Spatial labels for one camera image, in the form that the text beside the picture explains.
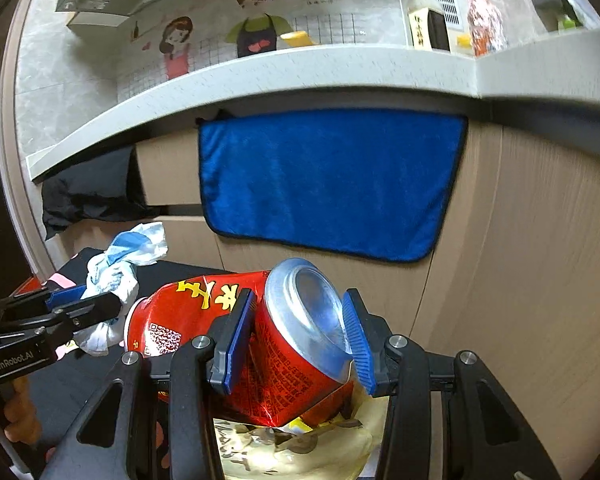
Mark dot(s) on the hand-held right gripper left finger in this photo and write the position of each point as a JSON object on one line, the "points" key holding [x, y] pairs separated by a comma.
{"points": [[237, 340]]}

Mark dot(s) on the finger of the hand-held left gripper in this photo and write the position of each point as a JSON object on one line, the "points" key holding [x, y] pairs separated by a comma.
{"points": [[92, 310], [65, 296]]}

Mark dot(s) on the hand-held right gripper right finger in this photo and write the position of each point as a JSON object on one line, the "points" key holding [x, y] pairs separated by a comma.
{"points": [[356, 347]]}

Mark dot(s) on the red drink can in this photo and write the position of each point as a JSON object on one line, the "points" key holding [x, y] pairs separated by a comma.
{"points": [[290, 370]]}

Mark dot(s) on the light blue tissue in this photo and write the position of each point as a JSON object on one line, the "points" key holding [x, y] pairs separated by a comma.
{"points": [[125, 255]]}

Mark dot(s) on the pale yellow plastic bag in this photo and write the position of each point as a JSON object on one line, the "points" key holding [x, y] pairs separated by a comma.
{"points": [[290, 455]]}

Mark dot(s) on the person's left hand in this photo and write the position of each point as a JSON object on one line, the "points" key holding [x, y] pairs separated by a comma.
{"points": [[24, 407]]}

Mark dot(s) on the black hanging cloth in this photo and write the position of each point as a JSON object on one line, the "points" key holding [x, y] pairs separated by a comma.
{"points": [[90, 195]]}

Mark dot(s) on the blue towel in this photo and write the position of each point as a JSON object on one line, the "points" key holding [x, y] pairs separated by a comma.
{"points": [[330, 185]]}

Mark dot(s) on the white stone countertop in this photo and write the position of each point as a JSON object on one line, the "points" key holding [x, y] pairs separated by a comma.
{"points": [[280, 75]]}

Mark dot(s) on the yellow sponge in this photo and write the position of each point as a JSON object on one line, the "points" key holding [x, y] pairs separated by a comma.
{"points": [[297, 40]]}

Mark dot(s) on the dark sauce bottle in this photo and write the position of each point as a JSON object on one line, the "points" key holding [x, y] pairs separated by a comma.
{"points": [[427, 25]]}

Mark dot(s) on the orange cap bottle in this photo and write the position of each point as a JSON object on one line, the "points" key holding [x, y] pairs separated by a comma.
{"points": [[485, 20]]}

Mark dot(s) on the cartoon wall sticker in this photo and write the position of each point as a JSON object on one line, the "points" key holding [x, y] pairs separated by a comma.
{"points": [[255, 30]]}

